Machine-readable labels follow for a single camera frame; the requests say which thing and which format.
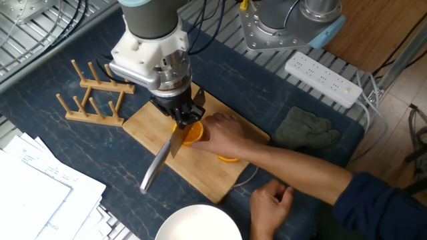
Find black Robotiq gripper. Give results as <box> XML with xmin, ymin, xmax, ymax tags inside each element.
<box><xmin>149</xmin><ymin>87</ymin><xmax>206</xmax><ymax>130</ymax></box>

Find orange half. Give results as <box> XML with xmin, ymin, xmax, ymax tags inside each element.
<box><xmin>171</xmin><ymin>119</ymin><xmax>205</xmax><ymax>148</ymax></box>
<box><xmin>216</xmin><ymin>154</ymin><xmax>241</xmax><ymax>164</ymax></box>

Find steel handled cleaver knife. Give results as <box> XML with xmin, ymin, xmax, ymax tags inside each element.
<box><xmin>139</xmin><ymin>87</ymin><xmax>207</xmax><ymax>195</ymax></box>

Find grey green cloth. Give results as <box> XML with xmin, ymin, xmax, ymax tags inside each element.
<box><xmin>272</xmin><ymin>105</ymin><xmax>342</xmax><ymax>155</ymax></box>

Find person's left forearm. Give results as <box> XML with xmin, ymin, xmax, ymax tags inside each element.
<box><xmin>249</xmin><ymin>226</ymin><xmax>285</xmax><ymax>240</ymax></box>

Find person's right forearm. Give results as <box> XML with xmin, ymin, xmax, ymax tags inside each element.
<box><xmin>240</xmin><ymin>139</ymin><xmax>355</xmax><ymax>207</ymax></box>

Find person's right hand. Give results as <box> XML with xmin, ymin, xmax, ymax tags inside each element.
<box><xmin>191</xmin><ymin>112</ymin><xmax>255</xmax><ymax>161</ymax></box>

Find person's left hand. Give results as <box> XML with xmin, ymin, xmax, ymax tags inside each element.
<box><xmin>249</xmin><ymin>179</ymin><xmax>296</xmax><ymax>231</ymax></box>

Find bamboo cutting board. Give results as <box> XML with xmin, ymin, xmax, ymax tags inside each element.
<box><xmin>121</xmin><ymin>81</ymin><xmax>272</xmax><ymax>205</ymax></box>

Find wooden peg rack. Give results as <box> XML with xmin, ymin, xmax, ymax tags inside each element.
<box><xmin>55</xmin><ymin>59</ymin><xmax>137</xmax><ymax>128</ymax></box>

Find dark blue marbled table mat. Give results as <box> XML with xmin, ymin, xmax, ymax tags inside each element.
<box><xmin>0</xmin><ymin>9</ymin><xmax>365</xmax><ymax>240</ymax></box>

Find white power strip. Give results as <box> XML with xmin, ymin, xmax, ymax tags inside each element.
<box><xmin>284</xmin><ymin>51</ymin><xmax>364</xmax><ymax>109</ymax></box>

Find white paper sheets stack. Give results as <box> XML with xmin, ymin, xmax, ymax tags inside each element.
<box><xmin>0</xmin><ymin>132</ymin><xmax>141</xmax><ymax>240</ymax></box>

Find green trousers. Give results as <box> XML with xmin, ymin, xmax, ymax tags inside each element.
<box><xmin>315</xmin><ymin>199</ymin><xmax>371</xmax><ymax>240</ymax></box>

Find silver perforated mounting plate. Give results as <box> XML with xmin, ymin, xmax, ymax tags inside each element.
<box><xmin>0</xmin><ymin>0</ymin><xmax>59</xmax><ymax>26</ymax></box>

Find dark blue shirt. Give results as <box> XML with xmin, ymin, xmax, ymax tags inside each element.
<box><xmin>332</xmin><ymin>171</ymin><xmax>427</xmax><ymax>240</ymax></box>

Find dark chair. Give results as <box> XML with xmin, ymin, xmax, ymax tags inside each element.
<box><xmin>405</xmin><ymin>103</ymin><xmax>427</xmax><ymax>196</ymax></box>

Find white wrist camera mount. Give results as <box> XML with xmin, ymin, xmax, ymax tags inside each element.
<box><xmin>108</xmin><ymin>18</ymin><xmax>191</xmax><ymax>91</ymax></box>

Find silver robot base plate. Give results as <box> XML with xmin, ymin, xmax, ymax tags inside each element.
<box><xmin>238</xmin><ymin>0</ymin><xmax>310</xmax><ymax>53</ymax></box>

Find white power cable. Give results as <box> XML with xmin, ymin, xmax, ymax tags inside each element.
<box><xmin>353</xmin><ymin>69</ymin><xmax>390</xmax><ymax>157</ymax></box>

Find aluminium frame post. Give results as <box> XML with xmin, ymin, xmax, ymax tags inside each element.
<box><xmin>375</xmin><ymin>19</ymin><xmax>427</xmax><ymax>93</ymax></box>

